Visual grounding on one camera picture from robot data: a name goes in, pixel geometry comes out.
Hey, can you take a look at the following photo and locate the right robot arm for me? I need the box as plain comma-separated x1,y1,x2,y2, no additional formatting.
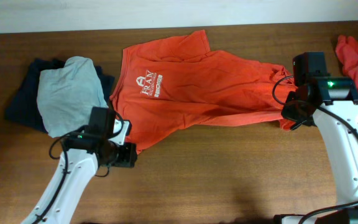
273,52,358,224

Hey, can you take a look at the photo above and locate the black cable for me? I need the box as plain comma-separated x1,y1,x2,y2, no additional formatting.
272,75,358,224
31,110,126,224

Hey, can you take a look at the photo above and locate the right black cable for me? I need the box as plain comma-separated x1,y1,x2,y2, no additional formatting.
272,75,358,224

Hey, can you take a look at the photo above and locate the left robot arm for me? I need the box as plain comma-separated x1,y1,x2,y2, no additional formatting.
22,107,137,223

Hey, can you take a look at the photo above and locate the folded navy garment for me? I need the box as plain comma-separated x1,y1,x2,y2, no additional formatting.
4,58,114,134

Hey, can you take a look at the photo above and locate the folded grey t-shirt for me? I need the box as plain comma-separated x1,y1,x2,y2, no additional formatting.
37,56,108,138

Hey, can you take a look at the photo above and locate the left black cable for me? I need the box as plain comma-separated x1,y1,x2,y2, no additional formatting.
31,110,126,224

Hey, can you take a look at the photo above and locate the orange printed t-shirt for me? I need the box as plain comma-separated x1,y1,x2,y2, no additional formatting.
110,30,295,152

